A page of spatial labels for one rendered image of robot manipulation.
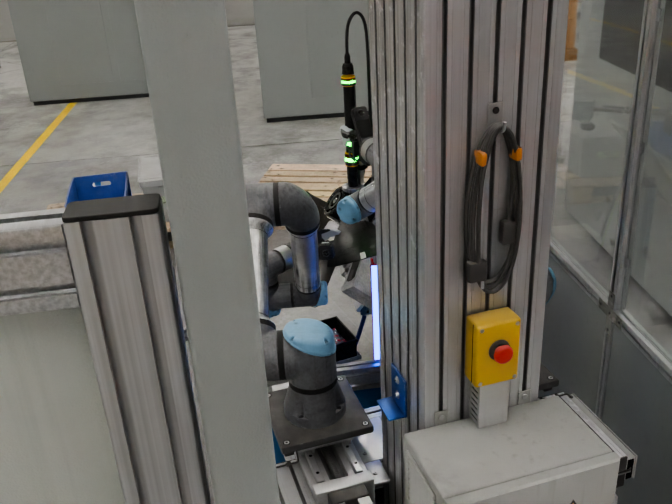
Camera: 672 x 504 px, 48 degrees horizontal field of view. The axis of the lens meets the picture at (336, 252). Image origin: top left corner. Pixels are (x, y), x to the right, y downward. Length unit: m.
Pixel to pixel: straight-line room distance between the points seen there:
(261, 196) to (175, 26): 1.51
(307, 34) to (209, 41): 7.42
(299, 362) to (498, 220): 0.62
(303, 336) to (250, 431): 1.16
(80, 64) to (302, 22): 3.07
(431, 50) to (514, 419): 0.73
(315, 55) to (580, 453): 6.73
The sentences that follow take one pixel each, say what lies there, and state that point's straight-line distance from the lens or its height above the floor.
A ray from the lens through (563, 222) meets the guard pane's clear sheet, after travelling 2.70.
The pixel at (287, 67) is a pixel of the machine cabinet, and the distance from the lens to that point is 7.91.
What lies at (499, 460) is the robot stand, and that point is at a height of 1.23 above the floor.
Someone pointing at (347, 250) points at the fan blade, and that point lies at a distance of 2.32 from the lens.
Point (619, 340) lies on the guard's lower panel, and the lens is 2.41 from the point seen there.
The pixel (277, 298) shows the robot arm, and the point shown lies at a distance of 2.25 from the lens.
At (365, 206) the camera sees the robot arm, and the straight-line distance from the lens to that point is 2.02.
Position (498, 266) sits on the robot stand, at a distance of 1.38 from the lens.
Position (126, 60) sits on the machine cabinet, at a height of 0.46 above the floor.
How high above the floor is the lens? 2.17
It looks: 26 degrees down
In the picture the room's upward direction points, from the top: 3 degrees counter-clockwise
